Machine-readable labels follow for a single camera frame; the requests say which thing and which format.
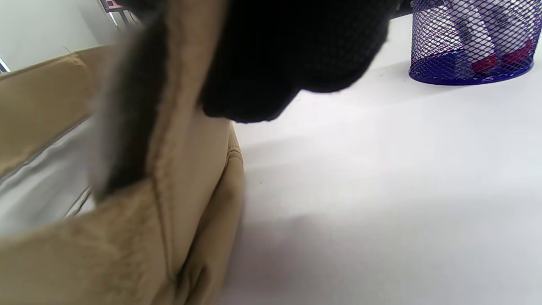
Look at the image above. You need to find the tan fabric garment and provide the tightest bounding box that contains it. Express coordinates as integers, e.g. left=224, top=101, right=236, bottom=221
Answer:
left=0, top=0, right=246, bottom=305

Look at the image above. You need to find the person's right hand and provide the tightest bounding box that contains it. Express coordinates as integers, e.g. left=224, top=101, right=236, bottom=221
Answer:
left=95, top=0, right=401, bottom=200

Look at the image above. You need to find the blue mesh basket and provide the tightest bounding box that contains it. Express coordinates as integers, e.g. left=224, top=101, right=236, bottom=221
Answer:
left=408, top=0, right=542, bottom=86

